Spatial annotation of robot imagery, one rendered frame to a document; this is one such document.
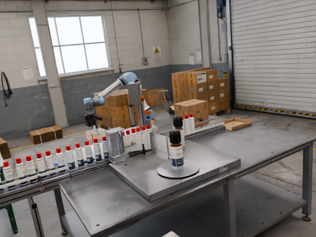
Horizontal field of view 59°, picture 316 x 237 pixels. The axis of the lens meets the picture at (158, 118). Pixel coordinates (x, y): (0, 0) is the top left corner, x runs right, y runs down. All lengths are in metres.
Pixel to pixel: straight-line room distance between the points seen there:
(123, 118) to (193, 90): 1.68
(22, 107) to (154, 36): 4.41
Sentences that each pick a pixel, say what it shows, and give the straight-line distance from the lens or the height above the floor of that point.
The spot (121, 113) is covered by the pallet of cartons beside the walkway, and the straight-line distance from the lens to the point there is 6.05.
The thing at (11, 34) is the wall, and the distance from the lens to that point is 7.70.
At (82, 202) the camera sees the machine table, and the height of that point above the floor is 0.83.
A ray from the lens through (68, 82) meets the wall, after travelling 7.94.
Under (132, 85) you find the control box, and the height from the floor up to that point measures 1.46.
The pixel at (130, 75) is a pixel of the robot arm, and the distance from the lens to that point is 2.79.
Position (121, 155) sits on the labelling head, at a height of 0.94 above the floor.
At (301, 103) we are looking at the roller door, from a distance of 6.64.
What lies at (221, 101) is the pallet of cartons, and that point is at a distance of 7.00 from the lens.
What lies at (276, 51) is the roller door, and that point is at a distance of 6.77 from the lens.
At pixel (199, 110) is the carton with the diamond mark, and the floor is 1.04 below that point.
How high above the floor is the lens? 1.74
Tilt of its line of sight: 14 degrees down
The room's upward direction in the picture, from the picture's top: 6 degrees counter-clockwise
